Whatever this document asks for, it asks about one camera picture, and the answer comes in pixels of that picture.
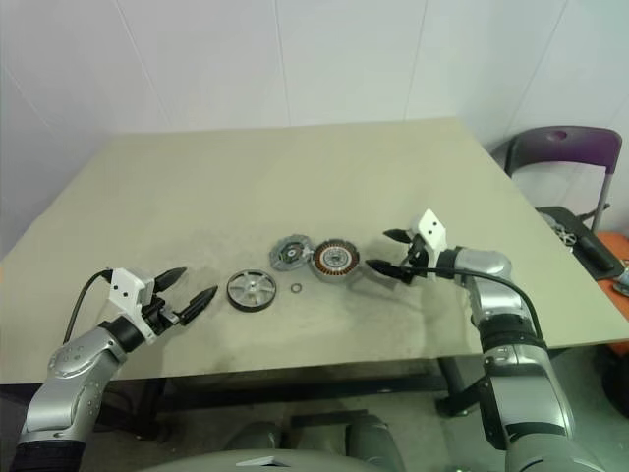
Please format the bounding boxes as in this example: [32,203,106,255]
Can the gray motor end cover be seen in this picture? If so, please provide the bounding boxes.
[266,234,315,272]

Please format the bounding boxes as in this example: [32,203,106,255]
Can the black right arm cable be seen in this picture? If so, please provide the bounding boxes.
[412,265,547,348]

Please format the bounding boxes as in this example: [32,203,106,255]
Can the gray rounded shape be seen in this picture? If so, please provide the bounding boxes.
[342,411,406,472]
[228,419,284,452]

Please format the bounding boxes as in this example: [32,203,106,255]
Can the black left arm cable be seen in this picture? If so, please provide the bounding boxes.
[62,268,115,345]

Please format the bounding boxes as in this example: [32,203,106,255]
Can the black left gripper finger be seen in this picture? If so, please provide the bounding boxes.
[152,266,189,293]
[178,285,219,326]

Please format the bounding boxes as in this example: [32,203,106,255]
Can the black table frame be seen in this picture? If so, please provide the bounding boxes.
[100,352,488,440]

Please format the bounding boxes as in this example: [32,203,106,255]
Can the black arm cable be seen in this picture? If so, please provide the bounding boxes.
[412,265,547,348]
[62,268,115,345]

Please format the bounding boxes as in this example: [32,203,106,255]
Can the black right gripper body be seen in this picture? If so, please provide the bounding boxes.
[401,234,435,285]

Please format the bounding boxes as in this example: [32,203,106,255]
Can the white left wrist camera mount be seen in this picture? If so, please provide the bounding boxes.
[108,267,159,344]

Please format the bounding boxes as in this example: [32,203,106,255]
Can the silver pulley wheel disc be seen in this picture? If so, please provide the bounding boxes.
[226,268,278,313]

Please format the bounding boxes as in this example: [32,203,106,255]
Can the purple folding chair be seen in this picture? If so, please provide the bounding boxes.
[490,125,623,232]

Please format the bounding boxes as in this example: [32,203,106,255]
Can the gray stator housing copper windings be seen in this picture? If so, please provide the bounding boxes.
[310,238,366,285]

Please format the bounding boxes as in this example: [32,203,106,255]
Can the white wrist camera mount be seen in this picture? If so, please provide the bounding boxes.
[108,267,159,344]
[411,207,449,282]

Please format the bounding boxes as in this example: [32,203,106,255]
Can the silver spoked wheel part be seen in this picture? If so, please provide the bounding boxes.
[551,219,582,248]

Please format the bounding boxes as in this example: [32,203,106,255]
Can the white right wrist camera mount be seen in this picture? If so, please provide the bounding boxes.
[411,207,449,282]

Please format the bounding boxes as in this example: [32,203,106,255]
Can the black oblong tool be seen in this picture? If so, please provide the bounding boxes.
[579,235,616,272]

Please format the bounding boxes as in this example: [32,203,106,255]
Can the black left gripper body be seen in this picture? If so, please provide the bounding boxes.
[141,293,192,336]

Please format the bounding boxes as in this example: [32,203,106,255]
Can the small white tab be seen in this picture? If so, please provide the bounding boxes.
[235,454,279,469]

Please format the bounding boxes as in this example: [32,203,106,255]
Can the dark round base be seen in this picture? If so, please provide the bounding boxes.
[595,343,629,412]

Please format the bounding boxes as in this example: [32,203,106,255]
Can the black chair seat pad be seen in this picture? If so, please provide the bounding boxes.
[535,205,621,282]

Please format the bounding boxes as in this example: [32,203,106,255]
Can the gray curved robot torso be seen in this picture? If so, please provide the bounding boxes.
[159,443,446,472]

